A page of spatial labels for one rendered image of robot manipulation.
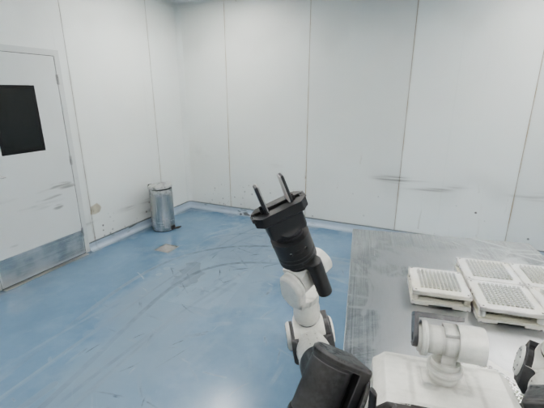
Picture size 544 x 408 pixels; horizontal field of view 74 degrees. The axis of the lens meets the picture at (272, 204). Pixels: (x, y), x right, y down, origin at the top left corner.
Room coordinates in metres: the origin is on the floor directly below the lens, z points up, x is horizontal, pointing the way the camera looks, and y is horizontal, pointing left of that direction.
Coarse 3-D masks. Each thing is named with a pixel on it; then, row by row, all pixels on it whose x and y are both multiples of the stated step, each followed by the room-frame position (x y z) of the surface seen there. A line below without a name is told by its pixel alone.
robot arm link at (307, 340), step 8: (328, 320) 0.85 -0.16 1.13; (288, 328) 0.84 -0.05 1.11; (288, 336) 0.82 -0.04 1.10; (304, 336) 0.79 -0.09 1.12; (312, 336) 0.78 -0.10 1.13; (320, 336) 0.78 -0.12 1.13; (328, 336) 0.81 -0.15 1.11; (288, 344) 0.82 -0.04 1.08; (296, 344) 0.79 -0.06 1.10; (304, 344) 0.73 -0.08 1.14; (312, 344) 0.71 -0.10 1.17; (296, 352) 0.78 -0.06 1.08; (296, 360) 0.78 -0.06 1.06
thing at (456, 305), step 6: (408, 276) 1.63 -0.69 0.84; (408, 282) 1.58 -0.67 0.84; (414, 300) 1.42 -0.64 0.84; (420, 300) 1.41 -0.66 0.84; (426, 300) 1.41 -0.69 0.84; (432, 300) 1.41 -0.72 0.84; (438, 300) 1.41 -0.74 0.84; (444, 300) 1.41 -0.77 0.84; (450, 300) 1.41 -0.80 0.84; (456, 300) 1.41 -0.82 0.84; (462, 300) 1.41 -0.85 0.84; (444, 306) 1.38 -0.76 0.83; (450, 306) 1.38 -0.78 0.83; (456, 306) 1.37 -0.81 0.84; (462, 306) 1.37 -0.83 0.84
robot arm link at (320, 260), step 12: (312, 252) 0.72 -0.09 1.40; (324, 252) 0.77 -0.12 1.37; (288, 264) 0.71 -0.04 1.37; (300, 264) 0.70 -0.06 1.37; (312, 264) 0.70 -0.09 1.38; (324, 264) 0.76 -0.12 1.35; (300, 276) 0.71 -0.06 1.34; (312, 276) 0.70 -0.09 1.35; (324, 276) 0.70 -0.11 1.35; (324, 288) 0.70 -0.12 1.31
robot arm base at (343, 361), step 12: (312, 348) 0.62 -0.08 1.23; (324, 348) 0.60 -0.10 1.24; (336, 348) 0.65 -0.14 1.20; (324, 360) 0.58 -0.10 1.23; (336, 360) 0.57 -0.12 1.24; (348, 360) 0.59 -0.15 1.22; (348, 372) 0.57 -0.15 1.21; (360, 372) 0.57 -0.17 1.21; (360, 384) 0.56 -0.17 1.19; (348, 396) 0.56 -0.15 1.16; (360, 396) 0.56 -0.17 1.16
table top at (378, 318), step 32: (352, 256) 1.92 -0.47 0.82; (384, 256) 1.92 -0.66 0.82; (416, 256) 1.92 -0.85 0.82; (448, 256) 1.92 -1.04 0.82; (480, 256) 1.92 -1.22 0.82; (512, 256) 1.92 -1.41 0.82; (352, 288) 1.56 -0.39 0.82; (384, 288) 1.56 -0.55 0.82; (352, 320) 1.30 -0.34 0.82; (384, 320) 1.30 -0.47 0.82; (352, 352) 1.10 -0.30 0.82; (416, 352) 1.10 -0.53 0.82; (512, 352) 1.10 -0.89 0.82
